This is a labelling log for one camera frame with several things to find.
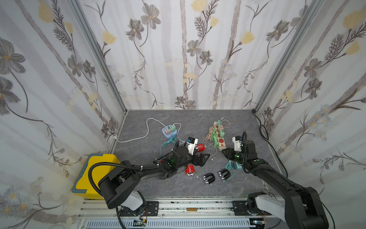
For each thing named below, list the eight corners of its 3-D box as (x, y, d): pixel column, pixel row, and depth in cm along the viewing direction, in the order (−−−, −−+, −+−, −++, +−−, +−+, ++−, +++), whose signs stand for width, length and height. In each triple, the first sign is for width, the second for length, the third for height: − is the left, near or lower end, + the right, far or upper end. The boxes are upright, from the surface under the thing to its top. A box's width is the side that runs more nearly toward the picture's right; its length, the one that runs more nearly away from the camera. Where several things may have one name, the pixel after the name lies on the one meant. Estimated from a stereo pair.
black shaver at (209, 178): (205, 185, 84) (206, 183, 81) (202, 177, 87) (202, 175, 84) (215, 181, 85) (216, 179, 83) (212, 173, 88) (212, 171, 86)
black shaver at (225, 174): (222, 181, 85) (223, 179, 83) (218, 173, 88) (219, 171, 86) (230, 176, 87) (232, 175, 85) (226, 169, 90) (227, 167, 88)
